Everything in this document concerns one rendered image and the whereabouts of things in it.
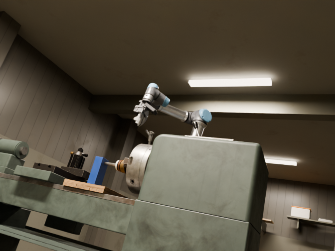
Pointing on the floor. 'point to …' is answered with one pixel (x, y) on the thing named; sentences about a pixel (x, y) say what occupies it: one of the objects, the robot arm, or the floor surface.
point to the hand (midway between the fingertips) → (139, 124)
